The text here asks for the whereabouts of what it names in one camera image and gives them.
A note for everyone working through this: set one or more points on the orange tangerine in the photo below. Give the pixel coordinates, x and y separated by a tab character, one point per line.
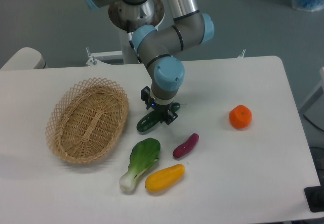
240	117

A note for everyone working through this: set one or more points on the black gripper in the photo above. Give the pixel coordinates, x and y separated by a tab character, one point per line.
159	105

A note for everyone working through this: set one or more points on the black device at table edge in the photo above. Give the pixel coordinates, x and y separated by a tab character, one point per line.
314	197

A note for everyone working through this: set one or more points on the white chair back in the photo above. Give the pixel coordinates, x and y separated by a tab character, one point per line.
25	59

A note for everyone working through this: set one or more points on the white furniture at right edge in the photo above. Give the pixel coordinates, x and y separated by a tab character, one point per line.
313	96

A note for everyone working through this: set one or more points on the green bok choy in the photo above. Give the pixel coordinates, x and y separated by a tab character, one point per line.
143	155

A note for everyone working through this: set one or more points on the purple sweet potato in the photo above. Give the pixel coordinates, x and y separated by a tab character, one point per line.
186	147

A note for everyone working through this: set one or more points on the woven wicker basket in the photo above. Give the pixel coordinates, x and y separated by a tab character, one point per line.
88	120

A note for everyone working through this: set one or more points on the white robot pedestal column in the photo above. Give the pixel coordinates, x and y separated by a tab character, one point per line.
127	18

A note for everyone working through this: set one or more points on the yellow mango-like fruit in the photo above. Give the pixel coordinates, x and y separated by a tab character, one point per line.
165	178

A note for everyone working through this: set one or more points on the white pedestal base frame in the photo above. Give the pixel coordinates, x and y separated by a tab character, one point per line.
111	58

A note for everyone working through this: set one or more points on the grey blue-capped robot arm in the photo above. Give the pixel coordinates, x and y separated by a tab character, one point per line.
156	49

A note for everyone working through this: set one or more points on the dark green cucumber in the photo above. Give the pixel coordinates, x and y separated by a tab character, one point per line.
149	121

